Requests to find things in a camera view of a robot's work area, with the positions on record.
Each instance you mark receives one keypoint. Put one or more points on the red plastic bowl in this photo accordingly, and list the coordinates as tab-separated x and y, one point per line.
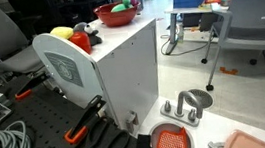
117	18

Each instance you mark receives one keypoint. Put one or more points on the white toy kitchen cabinet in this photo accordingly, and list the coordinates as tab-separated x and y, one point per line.
128	71

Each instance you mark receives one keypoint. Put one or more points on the grey plush mouse toy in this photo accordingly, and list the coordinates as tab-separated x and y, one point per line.
92	35

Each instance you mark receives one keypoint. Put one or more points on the red round plastic toy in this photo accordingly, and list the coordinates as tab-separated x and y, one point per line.
82	42

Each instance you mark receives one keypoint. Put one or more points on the grey toy faucet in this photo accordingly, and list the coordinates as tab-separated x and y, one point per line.
185	106

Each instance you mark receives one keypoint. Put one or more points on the green plush ball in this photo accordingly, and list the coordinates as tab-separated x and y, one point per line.
118	8

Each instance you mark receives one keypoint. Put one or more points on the small black block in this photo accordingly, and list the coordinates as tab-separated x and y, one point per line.
143	146

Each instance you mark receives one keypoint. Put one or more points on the black scissors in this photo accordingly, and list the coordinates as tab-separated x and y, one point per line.
114	146

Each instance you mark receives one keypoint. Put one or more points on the round grey floor drain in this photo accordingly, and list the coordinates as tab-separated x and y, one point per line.
205	96

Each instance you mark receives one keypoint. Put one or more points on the orange perforated strainer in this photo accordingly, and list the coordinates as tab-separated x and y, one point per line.
171	145

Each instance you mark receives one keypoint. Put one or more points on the yellow striped plush sponge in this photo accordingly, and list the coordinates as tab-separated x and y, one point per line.
62	32

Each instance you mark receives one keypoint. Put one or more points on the white desk grey legs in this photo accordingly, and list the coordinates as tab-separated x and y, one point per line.
192	10

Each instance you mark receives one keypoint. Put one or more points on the white toy sink counter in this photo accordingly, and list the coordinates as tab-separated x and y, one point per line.
212	125

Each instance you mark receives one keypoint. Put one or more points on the small orange floor tape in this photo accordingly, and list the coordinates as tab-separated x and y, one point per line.
229	71

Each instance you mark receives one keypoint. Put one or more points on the small orange toy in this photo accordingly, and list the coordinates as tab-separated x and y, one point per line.
213	0

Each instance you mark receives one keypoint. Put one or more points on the pink plastic tray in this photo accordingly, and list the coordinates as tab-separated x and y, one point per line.
244	143

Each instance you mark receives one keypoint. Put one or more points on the grey four-legged caster chair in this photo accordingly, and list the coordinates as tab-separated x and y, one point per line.
258	26

